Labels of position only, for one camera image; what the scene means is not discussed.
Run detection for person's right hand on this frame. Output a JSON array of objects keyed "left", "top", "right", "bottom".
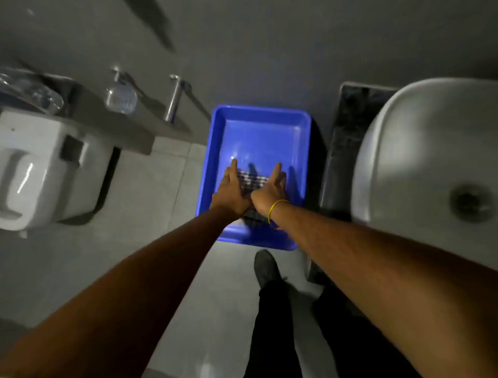
[{"left": 250, "top": 162, "right": 288, "bottom": 220}]

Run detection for person's left hand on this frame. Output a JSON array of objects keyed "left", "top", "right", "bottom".
[{"left": 209, "top": 158, "right": 253, "bottom": 219}]

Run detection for checkered cleaning cloth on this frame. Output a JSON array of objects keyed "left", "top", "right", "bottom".
[{"left": 237, "top": 169, "right": 273, "bottom": 227}]

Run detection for person's left forearm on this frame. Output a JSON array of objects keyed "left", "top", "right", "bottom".
[{"left": 0, "top": 205, "right": 250, "bottom": 378}]

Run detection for person's right forearm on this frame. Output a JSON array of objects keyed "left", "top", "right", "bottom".
[{"left": 270, "top": 201, "right": 498, "bottom": 378}]

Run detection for yellow wristband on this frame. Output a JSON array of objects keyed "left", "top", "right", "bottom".
[{"left": 267, "top": 199, "right": 291, "bottom": 229}]

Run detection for blue plastic tray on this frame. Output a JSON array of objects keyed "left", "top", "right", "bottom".
[{"left": 196, "top": 104, "right": 312, "bottom": 251}]

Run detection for grey shoe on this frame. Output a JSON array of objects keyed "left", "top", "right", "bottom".
[{"left": 253, "top": 249, "right": 284, "bottom": 290}]

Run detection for dark granite vanity counter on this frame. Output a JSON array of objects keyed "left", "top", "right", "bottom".
[{"left": 318, "top": 81, "right": 398, "bottom": 220}]

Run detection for chrome bidet sprayer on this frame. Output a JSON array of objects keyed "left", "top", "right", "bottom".
[{"left": 163, "top": 73, "right": 192, "bottom": 124}]

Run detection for grey tiled ledge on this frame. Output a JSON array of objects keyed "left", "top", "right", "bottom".
[{"left": 0, "top": 58, "right": 194, "bottom": 156}]

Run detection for black trousers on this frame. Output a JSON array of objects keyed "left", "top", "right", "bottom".
[{"left": 243, "top": 278, "right": 423, "bottom": 378}]

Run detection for clear soap dispenser bottle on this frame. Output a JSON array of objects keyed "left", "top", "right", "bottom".
[{"left": 104, "top": 67, "right": 139, "bottom": 115}]

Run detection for white ceramic sink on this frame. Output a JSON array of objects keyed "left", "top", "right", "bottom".
[{"left": 351, "top": 77, "right": 498, "bottom": 272}]

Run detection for white toilet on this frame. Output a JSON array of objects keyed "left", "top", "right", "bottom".
[{"left": 0, "top": 108, "right": 118, "bottom": 239}]

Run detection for metal sink drain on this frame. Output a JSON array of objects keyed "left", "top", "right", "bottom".
[{"left": 449, "top": 183, "right": 497, "bottom": 224}]

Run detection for clear plastic bottle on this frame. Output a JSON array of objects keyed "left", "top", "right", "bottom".
[{"left": 0, "top": 65, "right": 65, "bottom": 115}]

